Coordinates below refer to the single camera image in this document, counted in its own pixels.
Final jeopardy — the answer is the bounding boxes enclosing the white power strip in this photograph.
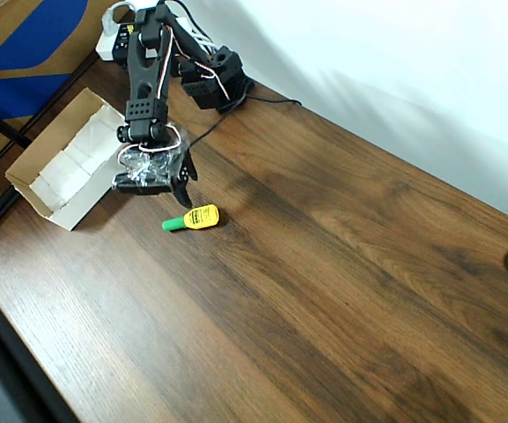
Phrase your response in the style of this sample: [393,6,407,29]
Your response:
[95,3,136,63]

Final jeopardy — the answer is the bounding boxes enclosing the yellow green glue bottle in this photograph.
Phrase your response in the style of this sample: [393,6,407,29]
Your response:
[161,204,221,233]

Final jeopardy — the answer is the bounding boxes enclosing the black metal bar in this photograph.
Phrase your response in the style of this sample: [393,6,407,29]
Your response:
[0,100,33,148]

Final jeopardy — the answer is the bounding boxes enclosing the white cardboard box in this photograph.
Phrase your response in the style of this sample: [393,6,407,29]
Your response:
[5,87,128,232]

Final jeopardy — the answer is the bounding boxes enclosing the red white servo wire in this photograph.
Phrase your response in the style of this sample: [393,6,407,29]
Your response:
[191,60,232,100]
[118,124,185,156]
[153,25,175,101]

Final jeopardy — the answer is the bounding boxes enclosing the thin black cable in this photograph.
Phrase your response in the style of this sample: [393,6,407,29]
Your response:
[188,90,303,149]

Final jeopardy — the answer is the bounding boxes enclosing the brown carton with blue print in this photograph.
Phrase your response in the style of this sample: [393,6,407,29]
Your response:
[0,0,128,133]

